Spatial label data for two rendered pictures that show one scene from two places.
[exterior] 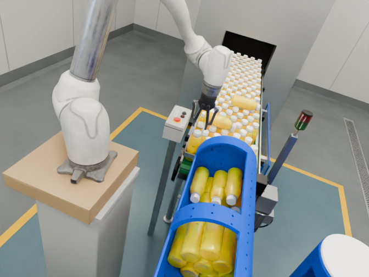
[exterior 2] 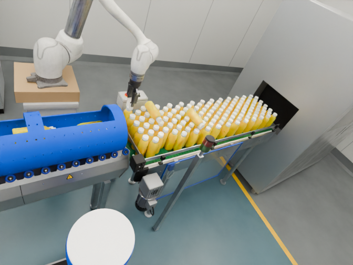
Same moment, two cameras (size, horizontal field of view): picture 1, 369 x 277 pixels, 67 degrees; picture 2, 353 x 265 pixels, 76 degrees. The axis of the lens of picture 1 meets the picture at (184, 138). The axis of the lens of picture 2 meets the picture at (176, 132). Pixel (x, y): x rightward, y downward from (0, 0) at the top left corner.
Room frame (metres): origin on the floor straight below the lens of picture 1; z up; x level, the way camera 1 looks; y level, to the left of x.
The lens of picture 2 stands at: (0.43, -1.08, 2.07)
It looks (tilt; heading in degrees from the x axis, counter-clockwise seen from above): 40 degrees down; 37
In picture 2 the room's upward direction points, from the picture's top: 24 degrees clockwise
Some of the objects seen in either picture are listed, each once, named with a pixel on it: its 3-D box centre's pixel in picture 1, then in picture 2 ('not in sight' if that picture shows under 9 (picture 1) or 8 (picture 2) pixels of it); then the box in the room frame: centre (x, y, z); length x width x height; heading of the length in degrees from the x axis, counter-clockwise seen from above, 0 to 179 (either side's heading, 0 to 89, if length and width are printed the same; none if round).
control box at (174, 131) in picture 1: (177, 123); (132, 100); (1.27, 0.06, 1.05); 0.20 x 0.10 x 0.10; 175
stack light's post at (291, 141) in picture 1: (258, 198); (173, 199); (1.39, -0.60, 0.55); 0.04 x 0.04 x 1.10; 85
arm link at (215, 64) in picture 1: (216, 64); (141, 58); (1.19, -0.05, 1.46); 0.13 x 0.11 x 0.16; 37
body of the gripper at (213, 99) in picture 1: (207, 101); (134, 84); (1.17, -0.06, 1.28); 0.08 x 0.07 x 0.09; 85
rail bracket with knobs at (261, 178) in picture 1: (256, 184); (137, 163); (1.07, -0.42, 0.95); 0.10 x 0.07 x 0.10; 85
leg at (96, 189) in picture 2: not in sight; (96, 187); (0.98, -0.14, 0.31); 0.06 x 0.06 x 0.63; 85
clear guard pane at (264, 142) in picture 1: (255, 156); (197, 171); (1.65, -0.53, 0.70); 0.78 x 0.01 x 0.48; 175
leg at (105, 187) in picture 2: not in sight; (102, 202); (0.97, -0.28, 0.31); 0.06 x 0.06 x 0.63; 85
